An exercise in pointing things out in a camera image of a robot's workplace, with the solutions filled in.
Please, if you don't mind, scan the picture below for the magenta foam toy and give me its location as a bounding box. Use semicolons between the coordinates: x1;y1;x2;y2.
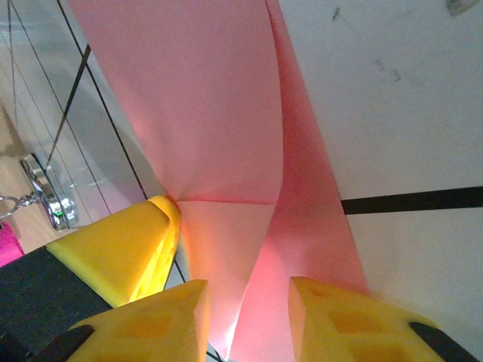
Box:
0;221;24;269

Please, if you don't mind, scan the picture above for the silver wire rack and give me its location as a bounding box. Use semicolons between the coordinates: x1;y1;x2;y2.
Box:
0;194;41;219

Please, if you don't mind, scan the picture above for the pink paper sheet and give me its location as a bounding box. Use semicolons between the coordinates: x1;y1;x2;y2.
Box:
66;0;374;362

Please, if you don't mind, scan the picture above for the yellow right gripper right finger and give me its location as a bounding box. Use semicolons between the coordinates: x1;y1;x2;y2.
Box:
288;277;482;362

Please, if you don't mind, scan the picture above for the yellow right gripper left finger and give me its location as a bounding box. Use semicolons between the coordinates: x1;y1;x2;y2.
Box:
35;278;211;362

